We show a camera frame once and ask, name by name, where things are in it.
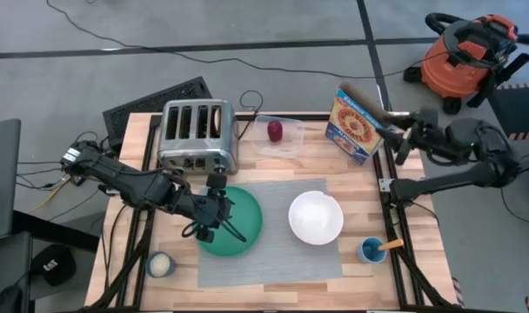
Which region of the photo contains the black grille panel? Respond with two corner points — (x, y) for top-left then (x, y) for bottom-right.
(102, 76), (213, 144)

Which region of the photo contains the red apple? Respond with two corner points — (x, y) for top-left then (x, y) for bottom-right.
(266, 120), (284, 143)

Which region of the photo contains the black side desk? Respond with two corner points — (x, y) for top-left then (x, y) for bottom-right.
(0, 208), (101, 313)

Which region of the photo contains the orange shop vacuum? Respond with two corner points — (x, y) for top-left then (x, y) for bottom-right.
(403, 11), (529, 115)

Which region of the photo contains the silver four-slot toaster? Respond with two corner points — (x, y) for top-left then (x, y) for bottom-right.
(157, 98), (240, 176)

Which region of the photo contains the black computer mouse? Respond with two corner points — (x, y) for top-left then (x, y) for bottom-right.
(0, 284), (24, 313)

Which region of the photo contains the yellow cable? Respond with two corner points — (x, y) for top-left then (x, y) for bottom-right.
(29, 176), (72, 214)

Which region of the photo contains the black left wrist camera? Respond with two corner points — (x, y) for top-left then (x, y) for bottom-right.
(205, 172), (228, 190)

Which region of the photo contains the orange-handled utensil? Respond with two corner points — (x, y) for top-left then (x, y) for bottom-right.
(377, 237), (405, 252)

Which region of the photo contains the black cap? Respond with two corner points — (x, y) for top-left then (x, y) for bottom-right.
(30, 243), (77, 287)

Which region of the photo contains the black mat with striped edge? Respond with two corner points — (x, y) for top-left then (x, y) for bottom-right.
(490, 81), (529, 141)

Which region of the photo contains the honey oats cereal box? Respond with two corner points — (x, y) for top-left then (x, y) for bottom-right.
(325, 81), (396, 166)

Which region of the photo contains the toast slice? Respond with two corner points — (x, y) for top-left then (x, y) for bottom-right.
(211, 108), (223, 137)

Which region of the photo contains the green plate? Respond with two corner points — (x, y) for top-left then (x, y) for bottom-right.
(196, 185), (264, 257)

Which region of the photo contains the grey cup of milk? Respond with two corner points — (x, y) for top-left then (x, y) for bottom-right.
(144, 250), (177, 279)

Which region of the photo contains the long black floor cable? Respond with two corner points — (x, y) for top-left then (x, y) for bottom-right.
(45, 0), (422, 80)

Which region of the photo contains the black toaster power cord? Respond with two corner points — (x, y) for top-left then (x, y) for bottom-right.
(237, 90), (265, 140)

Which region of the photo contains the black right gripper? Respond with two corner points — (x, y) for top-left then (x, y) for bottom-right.
(376, 108), (442, 151)

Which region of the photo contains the pink bowl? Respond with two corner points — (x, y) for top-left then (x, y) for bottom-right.
(288, 190), (345, 246)

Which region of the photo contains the blue cup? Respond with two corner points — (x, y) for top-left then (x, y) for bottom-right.
(357, 236), (388, 265)

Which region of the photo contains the dark laptop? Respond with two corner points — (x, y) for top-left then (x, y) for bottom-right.
(0, 117), (22, 243)

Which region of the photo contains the clear plastic container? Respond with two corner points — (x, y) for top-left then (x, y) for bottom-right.
(251, 115), (305, 160)

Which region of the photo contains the black aluminium table frame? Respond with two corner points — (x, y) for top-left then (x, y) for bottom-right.
(75, 111), (461, 313)

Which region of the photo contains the grey woven placemat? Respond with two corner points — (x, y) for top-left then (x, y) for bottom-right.
(197, 177), (345, 289)

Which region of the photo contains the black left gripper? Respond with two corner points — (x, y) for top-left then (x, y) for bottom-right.
(177, 184), (248, 243)

